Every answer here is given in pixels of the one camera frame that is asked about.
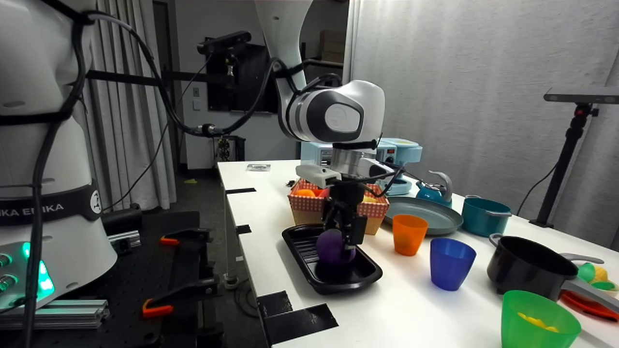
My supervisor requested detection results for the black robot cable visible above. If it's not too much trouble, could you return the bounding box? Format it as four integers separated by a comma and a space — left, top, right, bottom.
24, 0, 291, 348

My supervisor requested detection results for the grey-teal plate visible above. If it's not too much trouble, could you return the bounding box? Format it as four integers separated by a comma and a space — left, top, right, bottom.
382, 195, 465, 238

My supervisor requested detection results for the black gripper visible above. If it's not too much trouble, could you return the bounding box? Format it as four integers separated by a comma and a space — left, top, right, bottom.
320, 178, 371, 248

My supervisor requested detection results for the grey toy utensil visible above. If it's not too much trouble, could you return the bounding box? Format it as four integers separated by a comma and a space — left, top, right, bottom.
560, 252, 605, 267

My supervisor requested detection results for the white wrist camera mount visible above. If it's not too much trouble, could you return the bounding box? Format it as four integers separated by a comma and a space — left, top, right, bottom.
295, 159, 394, 190

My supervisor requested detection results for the black tripod stand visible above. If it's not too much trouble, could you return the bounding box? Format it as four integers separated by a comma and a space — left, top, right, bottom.
529, 103, 601, 228

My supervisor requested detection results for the grey curtain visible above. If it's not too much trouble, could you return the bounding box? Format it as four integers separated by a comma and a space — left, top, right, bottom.
75, 0, 179, 215

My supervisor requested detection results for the orange handled black clamp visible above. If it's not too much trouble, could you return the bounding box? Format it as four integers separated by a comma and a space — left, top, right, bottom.
158, 228, 210, 252
140, 277, 218, 321

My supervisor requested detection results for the orange checkered basket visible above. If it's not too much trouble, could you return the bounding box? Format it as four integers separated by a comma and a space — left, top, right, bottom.
285, 180, 390, 238

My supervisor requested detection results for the black camera on pole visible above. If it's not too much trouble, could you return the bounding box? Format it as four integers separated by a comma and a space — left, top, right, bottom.
195, 29, 254, 56

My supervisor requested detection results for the red toy utensil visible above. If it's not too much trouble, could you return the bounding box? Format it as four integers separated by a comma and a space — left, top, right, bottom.
558, 288, 619, 325

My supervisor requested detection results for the light blue toy oven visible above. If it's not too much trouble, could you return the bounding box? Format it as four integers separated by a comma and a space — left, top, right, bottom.
297, 136, 423, 199

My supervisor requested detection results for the black floor device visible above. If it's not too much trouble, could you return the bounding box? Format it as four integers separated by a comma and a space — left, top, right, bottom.
210, 132, 247, 163

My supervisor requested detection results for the green yellow toy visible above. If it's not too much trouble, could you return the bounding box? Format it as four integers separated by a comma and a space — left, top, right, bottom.
576, 261, 619, 292

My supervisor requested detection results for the aluminium extrusion bar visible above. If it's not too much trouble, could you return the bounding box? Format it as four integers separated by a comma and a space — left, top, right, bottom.
0, 298, 111, 333

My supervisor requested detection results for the black horizontal pole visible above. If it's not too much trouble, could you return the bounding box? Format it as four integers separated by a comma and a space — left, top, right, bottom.
84, 68, 210, 85

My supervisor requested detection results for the black toy pot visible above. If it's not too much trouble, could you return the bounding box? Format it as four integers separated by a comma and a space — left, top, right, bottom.
485, 234, 619, 315

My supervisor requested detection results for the green plastic cup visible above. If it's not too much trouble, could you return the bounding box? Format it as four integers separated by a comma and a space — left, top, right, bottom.
500, 288, 581, 348

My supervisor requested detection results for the teal toy pot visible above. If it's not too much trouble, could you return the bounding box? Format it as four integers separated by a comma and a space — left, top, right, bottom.
460, 195, 514, 238

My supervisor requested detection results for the yellow toy piece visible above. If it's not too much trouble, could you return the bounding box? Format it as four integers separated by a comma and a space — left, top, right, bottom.
516, 311, 560, 335

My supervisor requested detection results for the orange plastic cup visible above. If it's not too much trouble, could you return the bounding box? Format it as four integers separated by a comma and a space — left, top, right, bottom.
390, 213, 429, 257

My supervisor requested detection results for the dark wall shelf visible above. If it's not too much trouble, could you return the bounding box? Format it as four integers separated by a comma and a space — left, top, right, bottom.
297, 25, 349, 85

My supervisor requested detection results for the black monitor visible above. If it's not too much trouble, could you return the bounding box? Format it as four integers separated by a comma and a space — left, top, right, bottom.
204, 43, 295, 116

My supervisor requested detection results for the black plastic plate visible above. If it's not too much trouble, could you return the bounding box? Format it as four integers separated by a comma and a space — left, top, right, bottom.
280, 223, 384, 296

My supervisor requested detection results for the blue plastic cup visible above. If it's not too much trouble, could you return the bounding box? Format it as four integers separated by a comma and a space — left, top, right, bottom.
429, 236, 477, 292

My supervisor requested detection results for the small teal toy pan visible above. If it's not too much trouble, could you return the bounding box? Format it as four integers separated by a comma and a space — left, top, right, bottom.
413, 170, 454, 209

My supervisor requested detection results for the black camera bar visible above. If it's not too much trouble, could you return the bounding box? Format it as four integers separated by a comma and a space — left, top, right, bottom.
541, 85, 619, 107

